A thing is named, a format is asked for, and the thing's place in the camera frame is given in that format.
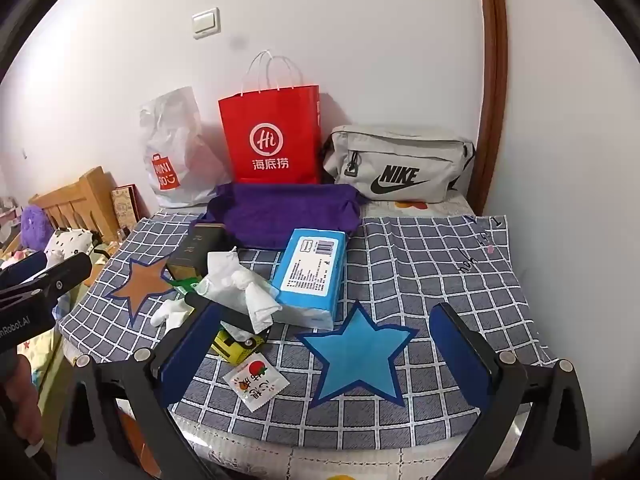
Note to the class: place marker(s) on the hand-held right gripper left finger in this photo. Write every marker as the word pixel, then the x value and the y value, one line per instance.
pixel 187 355

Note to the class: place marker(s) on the grey waist bag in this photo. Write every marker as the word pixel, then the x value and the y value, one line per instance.
pixel 425 150

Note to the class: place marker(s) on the dark green tea box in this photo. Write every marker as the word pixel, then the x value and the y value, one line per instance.
pixel 192 255

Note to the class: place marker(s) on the white spotted pillow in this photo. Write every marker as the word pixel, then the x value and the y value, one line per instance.
pixel 70 242

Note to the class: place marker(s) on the translucent white plastic bag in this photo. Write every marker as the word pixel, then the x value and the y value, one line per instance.
pixel 240 280

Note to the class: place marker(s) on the brown wooden door frame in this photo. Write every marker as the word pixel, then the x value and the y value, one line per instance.
pixel 492 60

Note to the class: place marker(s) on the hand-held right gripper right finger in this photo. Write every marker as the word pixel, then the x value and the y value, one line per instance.
pixel 460 355

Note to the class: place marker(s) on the red paper bag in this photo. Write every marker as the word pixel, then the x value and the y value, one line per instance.
pixel 270 110

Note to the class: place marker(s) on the blue tissue pack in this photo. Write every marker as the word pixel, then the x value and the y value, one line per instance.
pixel 300 310

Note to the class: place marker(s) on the blue star patch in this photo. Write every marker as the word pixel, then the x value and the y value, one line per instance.
pixel 357 355

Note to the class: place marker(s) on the purple towel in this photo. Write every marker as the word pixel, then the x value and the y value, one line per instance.
pixel 280 215

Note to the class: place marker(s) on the grey checked cloth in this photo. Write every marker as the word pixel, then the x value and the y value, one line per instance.
pixel 425 285

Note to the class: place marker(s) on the white light switch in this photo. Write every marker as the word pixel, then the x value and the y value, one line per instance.
pixel 206 22

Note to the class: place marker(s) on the white sock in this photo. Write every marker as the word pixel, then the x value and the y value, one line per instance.
pixel 170 316

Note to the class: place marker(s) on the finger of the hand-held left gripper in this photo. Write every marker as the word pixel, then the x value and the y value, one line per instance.
pixel 25 266
pixel 65 272

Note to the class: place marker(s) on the wooden headboard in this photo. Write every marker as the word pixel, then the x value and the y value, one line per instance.
pixel 80 195

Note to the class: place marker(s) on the green sachet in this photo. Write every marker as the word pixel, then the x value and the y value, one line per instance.
pixel 186 286

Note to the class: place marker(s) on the person's left forearm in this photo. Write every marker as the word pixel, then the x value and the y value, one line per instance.
pixel 15 462

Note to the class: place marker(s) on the person's left hand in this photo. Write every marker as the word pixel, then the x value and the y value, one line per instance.
pixel 25 400

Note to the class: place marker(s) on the yellow pouch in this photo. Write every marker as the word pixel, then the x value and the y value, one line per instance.
pixel 235 347

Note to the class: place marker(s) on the white plastic shopping bag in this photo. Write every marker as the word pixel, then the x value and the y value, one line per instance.
pixel 170 125

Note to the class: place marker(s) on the brown star patch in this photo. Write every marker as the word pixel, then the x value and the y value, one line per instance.
pixel 142 285

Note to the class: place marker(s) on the fruit print packet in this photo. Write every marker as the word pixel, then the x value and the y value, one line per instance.
pixel 255 375

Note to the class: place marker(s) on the purple plush toy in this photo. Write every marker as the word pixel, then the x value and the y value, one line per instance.
pixel 35 225

